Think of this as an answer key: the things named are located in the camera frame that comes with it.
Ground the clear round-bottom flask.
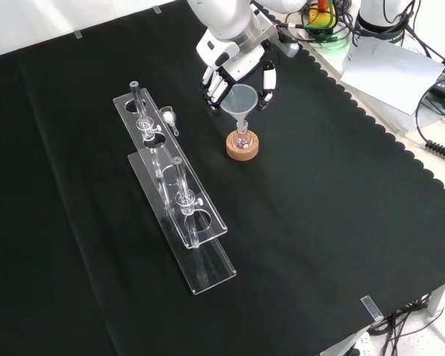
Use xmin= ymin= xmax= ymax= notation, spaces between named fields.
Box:
xmin=234 ymin=120 xmax=251 ymax=150

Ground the white power strip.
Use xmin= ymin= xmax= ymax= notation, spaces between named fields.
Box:
xmin=350 ymin=331 xmax=374 ymax=356

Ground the yellow stop button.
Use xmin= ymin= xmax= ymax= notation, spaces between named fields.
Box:
xmin=306 ymin=0 xmax=337 ymax=39

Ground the white paper sheet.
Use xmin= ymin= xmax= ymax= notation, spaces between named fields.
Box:
xmin=340 ymin=36 xmax=445 ymax=117

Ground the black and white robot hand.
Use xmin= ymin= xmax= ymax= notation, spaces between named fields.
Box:
xmin=196 ymin=30 xmax=279 ymax=113

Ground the cork ring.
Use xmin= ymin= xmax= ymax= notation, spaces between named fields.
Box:
xmin=225 ymin=130 xmax=260 ymax=162

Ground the black cloth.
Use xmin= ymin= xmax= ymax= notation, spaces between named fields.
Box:
xmin=0 ymin=0 xmax=445 ymax=356

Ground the white table leg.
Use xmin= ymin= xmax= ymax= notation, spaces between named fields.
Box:
xmin=427 ymin=283 xmax=445 ymax=317

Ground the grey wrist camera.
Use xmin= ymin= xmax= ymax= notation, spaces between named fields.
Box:
xmin=274 ymin=36 xmax=301 ymax=59

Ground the green cable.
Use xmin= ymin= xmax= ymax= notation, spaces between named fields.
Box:
xmin=307 ymin=0 xmax=354 ymax=52

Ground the clear plastic funnel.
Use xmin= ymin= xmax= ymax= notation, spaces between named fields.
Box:
xmin=219 ymin=84 xmax=260 ymax=130

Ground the black coiled cable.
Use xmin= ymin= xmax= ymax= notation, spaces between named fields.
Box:
xmin=414 ymin=84 xmax=445 ymax=164

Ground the clear acrylic funnel stand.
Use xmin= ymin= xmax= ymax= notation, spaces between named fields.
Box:
xmin=113 ymin=80 xmax=238 ymax=296

